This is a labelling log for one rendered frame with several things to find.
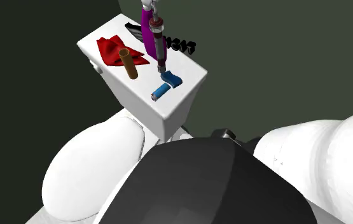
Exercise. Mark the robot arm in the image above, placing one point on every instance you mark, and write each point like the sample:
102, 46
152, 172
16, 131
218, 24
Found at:
318, 161

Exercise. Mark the blue bent tube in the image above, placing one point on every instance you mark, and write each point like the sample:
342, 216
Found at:
171, 78

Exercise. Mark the maroon grey slender tool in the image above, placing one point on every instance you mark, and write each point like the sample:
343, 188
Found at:
160, 51

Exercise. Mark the brown cardboard tube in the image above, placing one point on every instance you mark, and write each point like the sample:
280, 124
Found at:
129, 65

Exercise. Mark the black white patterned object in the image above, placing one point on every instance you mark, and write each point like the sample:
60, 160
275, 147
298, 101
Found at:
181, 46

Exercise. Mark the purple bottle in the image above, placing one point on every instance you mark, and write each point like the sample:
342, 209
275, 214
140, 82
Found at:
147, 34

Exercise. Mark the red cloth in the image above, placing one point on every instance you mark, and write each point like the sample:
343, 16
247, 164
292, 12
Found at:
109, 51

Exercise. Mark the white toilet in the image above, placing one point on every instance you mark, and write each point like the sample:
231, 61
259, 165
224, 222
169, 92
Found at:
92, 167

